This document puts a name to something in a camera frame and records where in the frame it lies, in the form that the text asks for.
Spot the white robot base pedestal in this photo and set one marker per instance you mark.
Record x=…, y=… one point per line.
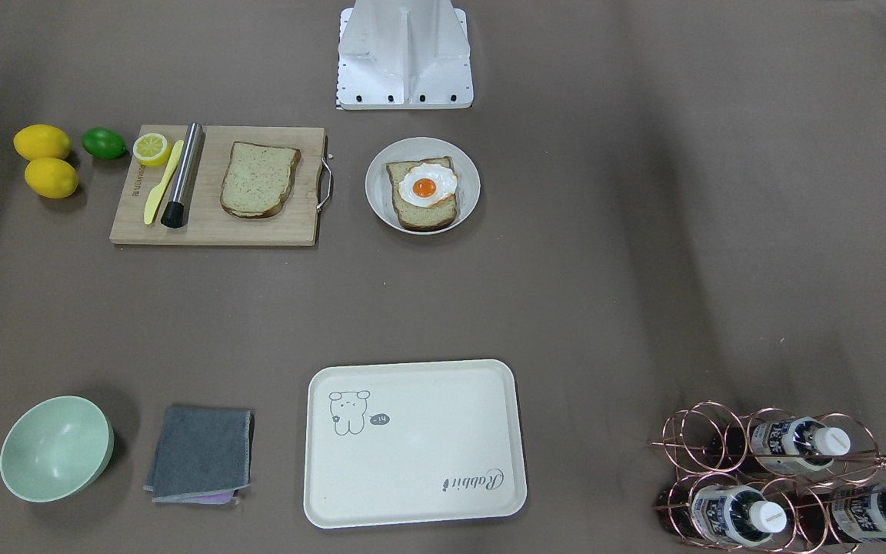
x=403, y=55

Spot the fried egg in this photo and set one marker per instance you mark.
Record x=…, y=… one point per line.
x=428, y=184

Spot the dark drink bottle lower middle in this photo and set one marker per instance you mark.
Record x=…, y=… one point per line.
x=720, y=514

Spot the green lime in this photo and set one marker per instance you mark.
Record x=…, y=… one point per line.
x=103, y=143

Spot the grey folded cloth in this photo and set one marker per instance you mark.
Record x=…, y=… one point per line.
x=203, y=455

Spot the dark drink bottle upper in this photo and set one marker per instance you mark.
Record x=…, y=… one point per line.
x=796, y=446

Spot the green bowl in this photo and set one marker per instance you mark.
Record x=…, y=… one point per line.
x=56, y=449

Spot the white round plate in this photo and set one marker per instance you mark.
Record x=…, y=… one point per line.
x=378, y=186

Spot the yellow lemon upper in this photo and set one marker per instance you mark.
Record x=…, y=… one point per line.
x=42, y=141

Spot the bread slice with egg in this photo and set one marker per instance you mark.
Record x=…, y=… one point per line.
x=415, y=218

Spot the yellow lemon lower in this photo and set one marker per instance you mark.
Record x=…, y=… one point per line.
x=51, y=178

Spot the steel muddler black tip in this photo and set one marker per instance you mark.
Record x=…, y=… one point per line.
x=175, y=214

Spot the copper wire bottle rack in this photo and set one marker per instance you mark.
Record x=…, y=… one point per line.
x=772, y=482

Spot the dark drink bottle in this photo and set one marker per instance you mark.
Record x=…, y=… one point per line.
x=720, y=514
x=796, y=446
x=848, y=516

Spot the cream rabbit tray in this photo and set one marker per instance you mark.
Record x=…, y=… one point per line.
x=392, y=444

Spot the yellow lemon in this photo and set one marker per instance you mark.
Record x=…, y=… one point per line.
x=42, y=141
x=51, y=178

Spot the yellow plastic knife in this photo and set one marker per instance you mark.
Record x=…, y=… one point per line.
x=154, y=198

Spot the half lemon slice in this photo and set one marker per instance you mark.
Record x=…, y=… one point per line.
x=151, y=149

